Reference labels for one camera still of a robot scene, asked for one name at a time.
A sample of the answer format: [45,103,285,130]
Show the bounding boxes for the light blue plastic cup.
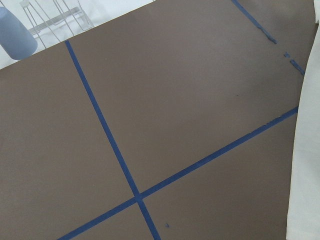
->
[0,6,38,60]

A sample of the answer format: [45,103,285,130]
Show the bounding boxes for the white wire dish rack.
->
[17,0,94,50]

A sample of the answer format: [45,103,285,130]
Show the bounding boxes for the cream cat print t-shirt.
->
[285,0,320,240]

